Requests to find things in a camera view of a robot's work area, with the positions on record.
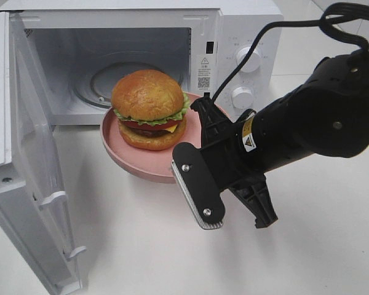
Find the white microwave oven body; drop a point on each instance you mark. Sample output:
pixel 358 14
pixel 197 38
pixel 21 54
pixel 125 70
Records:
pixel 199 39

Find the pink round plate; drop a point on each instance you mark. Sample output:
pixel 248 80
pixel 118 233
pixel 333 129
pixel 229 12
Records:
pixel 153 166

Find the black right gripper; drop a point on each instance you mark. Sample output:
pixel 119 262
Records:
pixel 223 150

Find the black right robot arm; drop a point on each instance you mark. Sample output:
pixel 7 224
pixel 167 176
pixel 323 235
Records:
pixel 327 115

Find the upper white power knob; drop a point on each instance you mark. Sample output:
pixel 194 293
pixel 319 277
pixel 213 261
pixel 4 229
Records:
pixel 252 64

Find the white microwave door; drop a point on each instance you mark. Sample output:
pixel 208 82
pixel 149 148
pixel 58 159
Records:
pixel 33 202

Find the lower white timer knob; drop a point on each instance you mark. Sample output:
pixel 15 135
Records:
pixel 242 97

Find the burger with lettuce and cheese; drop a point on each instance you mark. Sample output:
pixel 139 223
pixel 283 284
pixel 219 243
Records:
pixel 151 108

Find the glass microwave turntable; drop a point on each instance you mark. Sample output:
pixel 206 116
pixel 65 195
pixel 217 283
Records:
pixel 94 83

